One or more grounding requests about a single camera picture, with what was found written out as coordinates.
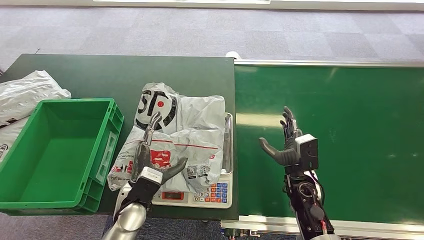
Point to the green plastic crate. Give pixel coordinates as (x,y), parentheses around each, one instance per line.
(56,155)

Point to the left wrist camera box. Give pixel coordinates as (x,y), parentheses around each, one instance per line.
(145,188)

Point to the white round conveyor cap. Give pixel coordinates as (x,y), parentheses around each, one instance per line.
(233,55)

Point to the aluminium conveyor frame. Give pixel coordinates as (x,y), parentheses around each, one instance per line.
(258,224)

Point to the white crumpled plastic bag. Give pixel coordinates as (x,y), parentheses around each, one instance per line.
(26,92)

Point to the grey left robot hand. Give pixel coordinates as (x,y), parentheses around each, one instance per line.
(144,159)

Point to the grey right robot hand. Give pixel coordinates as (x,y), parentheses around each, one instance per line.
(288,155)

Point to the white bag with black print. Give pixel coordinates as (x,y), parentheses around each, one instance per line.
(8,136)

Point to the grey plastic mailer package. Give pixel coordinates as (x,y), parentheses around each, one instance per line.
(198,132)

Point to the white electronic scale body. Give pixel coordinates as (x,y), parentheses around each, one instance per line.
(215,195)

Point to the green conveyor belt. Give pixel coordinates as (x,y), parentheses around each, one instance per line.
(364,132)

